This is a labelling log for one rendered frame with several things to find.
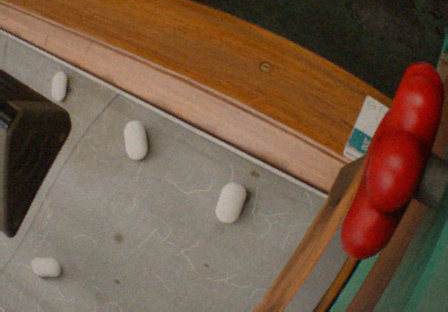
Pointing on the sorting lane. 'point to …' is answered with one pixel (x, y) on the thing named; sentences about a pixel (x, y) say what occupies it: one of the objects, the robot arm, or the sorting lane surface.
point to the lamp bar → (26, 147)
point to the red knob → (398, 164)
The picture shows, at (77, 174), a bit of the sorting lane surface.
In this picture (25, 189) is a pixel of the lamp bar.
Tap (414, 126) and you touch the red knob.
